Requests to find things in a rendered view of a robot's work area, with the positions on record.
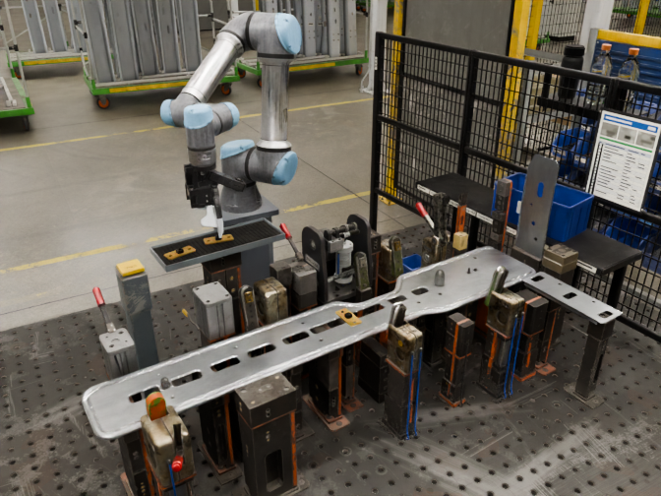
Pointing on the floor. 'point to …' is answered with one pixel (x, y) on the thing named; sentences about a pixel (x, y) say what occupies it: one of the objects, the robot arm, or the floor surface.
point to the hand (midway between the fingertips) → (216, 227)
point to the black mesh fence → (501, 142)
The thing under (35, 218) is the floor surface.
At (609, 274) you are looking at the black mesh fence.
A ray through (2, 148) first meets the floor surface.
